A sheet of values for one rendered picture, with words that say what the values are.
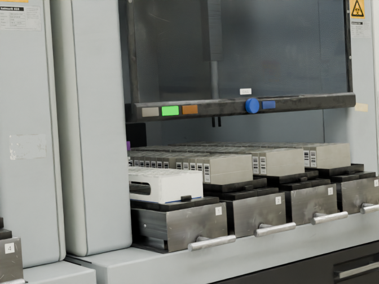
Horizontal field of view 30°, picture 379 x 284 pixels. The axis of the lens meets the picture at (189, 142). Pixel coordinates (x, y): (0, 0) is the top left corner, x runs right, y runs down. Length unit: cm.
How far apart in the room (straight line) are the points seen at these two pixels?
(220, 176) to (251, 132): 55
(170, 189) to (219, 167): 16
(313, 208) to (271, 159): 13
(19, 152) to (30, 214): 10
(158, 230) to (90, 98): 26
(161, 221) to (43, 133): 25
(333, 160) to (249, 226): 35
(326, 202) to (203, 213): 33
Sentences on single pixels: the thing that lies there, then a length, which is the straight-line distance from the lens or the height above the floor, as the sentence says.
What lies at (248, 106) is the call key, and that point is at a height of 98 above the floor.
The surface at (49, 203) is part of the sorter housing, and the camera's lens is 120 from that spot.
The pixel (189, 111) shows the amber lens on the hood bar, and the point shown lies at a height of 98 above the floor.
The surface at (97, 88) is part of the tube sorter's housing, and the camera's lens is 125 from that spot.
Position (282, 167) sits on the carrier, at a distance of 151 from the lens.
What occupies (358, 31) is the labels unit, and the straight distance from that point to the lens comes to 173.
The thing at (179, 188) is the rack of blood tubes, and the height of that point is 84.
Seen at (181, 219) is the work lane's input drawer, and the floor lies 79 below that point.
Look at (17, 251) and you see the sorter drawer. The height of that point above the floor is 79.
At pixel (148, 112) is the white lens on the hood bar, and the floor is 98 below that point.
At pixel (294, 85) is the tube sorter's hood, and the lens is 153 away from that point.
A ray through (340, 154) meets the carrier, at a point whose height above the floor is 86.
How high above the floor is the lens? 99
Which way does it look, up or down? 3 degrees down
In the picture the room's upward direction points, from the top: 3 degrees counter-clockwise
